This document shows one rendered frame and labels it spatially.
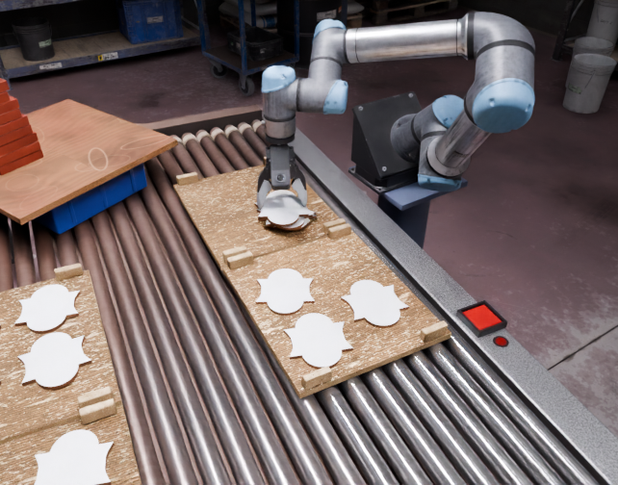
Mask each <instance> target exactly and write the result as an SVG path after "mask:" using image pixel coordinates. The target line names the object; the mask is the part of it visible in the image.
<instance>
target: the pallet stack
mask: <svg viewBox="0 0 618 485"><path fill-rule="evenodd" d="M354 1H355V2H357V3H359V4H360V5H362V6H363V7H364V10H363V11H361V12H359V13H361V14H362V17H368V16H373V22H372V24H373V25H381V24H387V23H393V22H399V21H403V20H408V19H413V18H418V17H423V16H428V15H434V14H438V13H446V12H450V11H453V10H456V8H457V3H458V1H456V0H354ZM441 2H445V4H444V9H439V10H434V11H429V12H425V6H428V5H434V4H438V3H441ZM408 9H409V13H408V14H409V15H405V16H400V17H395V18H390V19H388V16H387V14H388V13H392V12H397V11H403V10H408Z"/></svg>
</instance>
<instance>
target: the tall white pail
mask: <svg viewBox="0 0 618 485"><path fill-rule="evenodd" d="M594 3H595V4H594V8H593V12H592V14H591V18H590V22H589V26H588V29H587V33H586V36H587V37H592V38H604V39H607V40H610V41H612V42H613V43H614V47H615V44H616V41H617V39H618V0H595V1H594ZM614 47H613V49H614ZM613 49H612V51H613Z"/></svg>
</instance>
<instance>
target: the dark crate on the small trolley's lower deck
mask: <svg viewBox="0 0 618 485"><path fill-rule="evenodd" d="M226 34H227V41H228V44H227V45H228V48H227V49H229V50H230V51H233V52H235V53H237V54H239V55H241V56H242V54H241V39H240V30H236V31H231V32H227V33H226ZM245 35H246V39H245V46H246V57H247V58H248V59H250V60H252V61H254V62H259V61H262V60H265V59H269V58H273V57H277V56H280V55H282V54H284V53H283V50H284V49H283V45H284V44H283V40H284V39H283V37H281V36H279V35H277V34H274V33H271V32H269V31H266V30H264V29H261V28H259V27H257V26H253V27H248V28H245Z"/></svg>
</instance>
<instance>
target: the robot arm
mask: <svg viewBox="0 0 618 485"><path fill-rule="evenodd" d="M312 45H313V46H312V53H311V61H310V66H309V74H308V79H305V78H296V76H295V71H294V70H293V69H292V68H290V67H286V66H284V65H276V66H271V67H269V68H267V69H266V70H265V71H264V72H263V87H262V93H263V110H264V120H262V121H261V123H262V124H265V125H264V127H265V136H266V141H268V142H270V143H272V144H271V145H270V147H266V161H267V163H266V166H264V169H263V170H262V171H261V172H260V174H259V176H258V187H257V205H258V208H259V210H261V209H262V207H263V206H264V201H265V200H266V198H267V193H268V192H269V191H270V190H271V189H273V190H274V191H283V190H289V189H290V187H291V179H293V178H294V179H293V181H292V188H293V189H294V190H295V191H296V192H297V196H298V197H299V198H300V201H301V204H302V206H303V207H306V204H307V190H306V180H305V176H304V173H303V171H302V170H301V169H300V168H299V167H298V165H297V164H296V162H295V159H296V157H295V151H294V147H293V146H289V145H288V143H289V142H292V141H293V140H294V139H295V132H296V112H302V113H315V114H324V115H328V114H336V115H340V114H343V113H344V112H345V110H346V108H347V102H348V83H347V82H346V81H342V80H341V75H342V67H343V64H355V63H368V62H382V61H395V60H410V59H423V58H437V57H450V56H462V57H464V58H465V59H466V60H476V76H475V80H474V83H473V84H472V86H471V87H470V88H469V90H468V91H467V93H466V95H465V97H464V100H462V99H461V98H459V97H457V96H455V95H445V96H443V97H441V98H438V99H436V100H435V101H434V102H433V103H432V104H430V105H429V106H427V107H426V108H424V109H423V110H421V111H420V112H418V113H417V114H412V115H405V116H403V117H401V118H400V119H398V120H397V121H396V122H395V123H394V125H393V127H392V130H391V143H392V145H393V147H394V149H395V151H396V153H397V154H398V155H399V156H400V157H401V158H402V159H403V160H405V161H406V162H408V163H411V164H419V174H418V183H419V185H420V186H421V187H422V188H424V189H427V190H431V191H456V190H458V189H459V188H460V186H461V183H462V181H461V175H462V173H463V172H464V171H465V170H466V169H467V167H468V165H469V163H470V161H471V155H472V154H473V153H474V152H475V151H476V150H477V149H478V148H479V147H480V146H481V145H482V144H483V142H484V141H485V140H486V139H487V138H488V137H489V136H490V135H491V134H492V133H507V132H510V131H511V130H512V129H513V130H517V129H519V128H521V127H522V126H524V125H525V124H526V123H527V122H528V121H529V119H530V117H531V115H532V111H533V106H534V101H535V97H534V60H535V44H534V40H533V38H532V35H531V33H530V32H529V31H528V29H527V28H526V27H525V26H524V25H523V24H521V23H520V22H518V21H517V20H515V19H513V18H511V17H509V16H506V15H503V14H499V13H487V12H478V13H466V14H465V16H464V17H463V18H460V19H450V20H439V21H428V22H418V23H407V24H397V25H386V26H375V27H365V28H354V29H347V28H346V26H345V25H344V24H343V23H342V22H340V21H338V20H335V21H334V20H332V19H326V20H323V21H321V22H320V23H319V24H318V25H317V27H316V29H315V34H314V37H313V40H312ZM289 148H291V149H289ZM270 179H271V181H270Z"/></svg>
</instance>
